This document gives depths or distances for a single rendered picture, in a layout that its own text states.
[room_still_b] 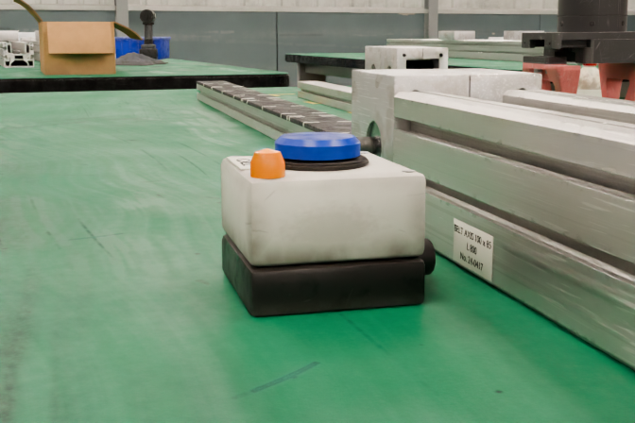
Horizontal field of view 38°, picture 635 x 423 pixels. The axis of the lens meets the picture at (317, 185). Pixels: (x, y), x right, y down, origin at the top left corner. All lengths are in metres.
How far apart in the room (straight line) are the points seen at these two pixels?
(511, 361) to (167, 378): 0.13
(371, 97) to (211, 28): 11.31
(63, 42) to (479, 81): 2.21
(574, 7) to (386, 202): 0.44
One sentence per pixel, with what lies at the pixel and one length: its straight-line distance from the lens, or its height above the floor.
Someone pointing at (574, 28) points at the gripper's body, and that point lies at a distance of 0.81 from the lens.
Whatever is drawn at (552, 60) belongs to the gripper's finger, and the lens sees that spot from 0.80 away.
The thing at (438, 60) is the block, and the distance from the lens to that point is 1.58.
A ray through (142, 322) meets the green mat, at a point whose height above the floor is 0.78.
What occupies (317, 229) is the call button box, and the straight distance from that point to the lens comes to 0.39.
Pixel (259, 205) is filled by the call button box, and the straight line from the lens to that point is 0.39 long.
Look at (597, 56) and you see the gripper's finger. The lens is 0.80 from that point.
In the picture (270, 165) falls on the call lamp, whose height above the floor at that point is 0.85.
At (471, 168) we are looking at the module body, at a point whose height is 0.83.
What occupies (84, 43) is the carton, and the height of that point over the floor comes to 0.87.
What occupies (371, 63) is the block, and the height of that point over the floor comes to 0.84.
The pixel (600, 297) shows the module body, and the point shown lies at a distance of 0.37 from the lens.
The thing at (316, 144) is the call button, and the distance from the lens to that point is 0.41.
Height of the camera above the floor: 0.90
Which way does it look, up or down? 9 degrees down
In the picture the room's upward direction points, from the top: straight up
